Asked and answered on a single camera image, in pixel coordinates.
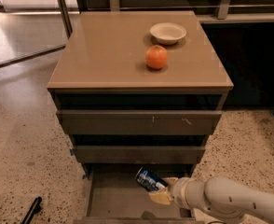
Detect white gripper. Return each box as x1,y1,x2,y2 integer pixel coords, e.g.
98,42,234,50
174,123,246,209
148,177,193,209

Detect blue pepsi can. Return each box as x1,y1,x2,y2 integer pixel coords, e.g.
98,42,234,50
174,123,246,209
135,167,168,192

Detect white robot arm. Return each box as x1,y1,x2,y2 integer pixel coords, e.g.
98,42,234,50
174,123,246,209
149,177,274,224

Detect bottom open grey drawer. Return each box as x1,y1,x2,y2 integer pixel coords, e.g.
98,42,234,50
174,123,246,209
73,165,204,224

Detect middle grey drawer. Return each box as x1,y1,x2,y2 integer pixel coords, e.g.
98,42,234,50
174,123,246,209
73,146,205,164

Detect grey drawer cabinet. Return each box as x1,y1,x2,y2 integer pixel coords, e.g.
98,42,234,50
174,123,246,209
46,10,234,224

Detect top grey drawer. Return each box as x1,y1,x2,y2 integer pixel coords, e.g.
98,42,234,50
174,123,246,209
57,110,222,135

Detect blue tape piece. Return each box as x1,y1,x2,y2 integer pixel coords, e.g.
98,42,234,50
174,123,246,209
69,149,75,156

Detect black object on floor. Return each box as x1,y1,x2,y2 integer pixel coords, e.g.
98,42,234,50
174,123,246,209
21,197,42,224

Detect orange fruit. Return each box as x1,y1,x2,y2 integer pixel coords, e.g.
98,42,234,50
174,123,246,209
145,45,168,70

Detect white paper bowl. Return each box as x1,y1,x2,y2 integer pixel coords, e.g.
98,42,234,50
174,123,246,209
150,22,186,45

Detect dark metal pole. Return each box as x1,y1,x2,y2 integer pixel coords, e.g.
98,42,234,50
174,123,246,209
57,0,73,37

